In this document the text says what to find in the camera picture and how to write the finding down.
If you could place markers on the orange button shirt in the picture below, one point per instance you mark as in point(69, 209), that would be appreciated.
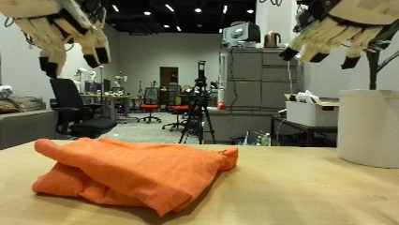
point(141, 178)

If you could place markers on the green leafy plant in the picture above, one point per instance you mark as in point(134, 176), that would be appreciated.
point(372, 68)

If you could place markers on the copper kettle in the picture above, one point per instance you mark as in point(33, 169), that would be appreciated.
point(271, 40)

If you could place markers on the silver crumpled bag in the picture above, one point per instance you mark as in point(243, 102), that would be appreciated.
point(4, 92)

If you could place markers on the white crumpled cloth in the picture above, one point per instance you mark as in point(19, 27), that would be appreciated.
point(307, 97)

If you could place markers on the brown grey cushion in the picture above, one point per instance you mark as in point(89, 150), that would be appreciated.
point(23, 104)

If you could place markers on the wooden office desk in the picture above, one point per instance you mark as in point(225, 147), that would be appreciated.
point(109, 97)

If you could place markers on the black office chair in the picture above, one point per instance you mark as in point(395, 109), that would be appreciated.
point(72, 109)

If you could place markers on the grey filing cabinet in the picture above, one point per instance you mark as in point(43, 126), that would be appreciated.
point(253, 81)

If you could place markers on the white storage box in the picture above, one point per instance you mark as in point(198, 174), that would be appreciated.
point(309, 115)

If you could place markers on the brown door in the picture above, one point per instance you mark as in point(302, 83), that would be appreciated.
point(168, 76)

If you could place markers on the grey sofa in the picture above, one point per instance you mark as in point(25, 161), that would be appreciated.
point(24, 128)

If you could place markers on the white round plant pot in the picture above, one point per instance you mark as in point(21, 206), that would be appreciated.
point(367, 128)

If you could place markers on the orange seat office chair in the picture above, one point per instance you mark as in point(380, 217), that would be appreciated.
point(178, 109)
point(149, 107)

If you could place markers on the dark side table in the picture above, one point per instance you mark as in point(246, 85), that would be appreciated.
point(305, 128)

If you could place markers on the red ball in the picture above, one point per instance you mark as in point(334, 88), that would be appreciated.
point(221, 106)

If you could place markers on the low grey cabinet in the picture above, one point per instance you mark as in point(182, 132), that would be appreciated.
point(237, 125)

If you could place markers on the green plastic bottles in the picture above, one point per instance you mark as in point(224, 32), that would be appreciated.
point(262, 140)

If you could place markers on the black camera tripod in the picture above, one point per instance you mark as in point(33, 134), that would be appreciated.
point(198, 115)

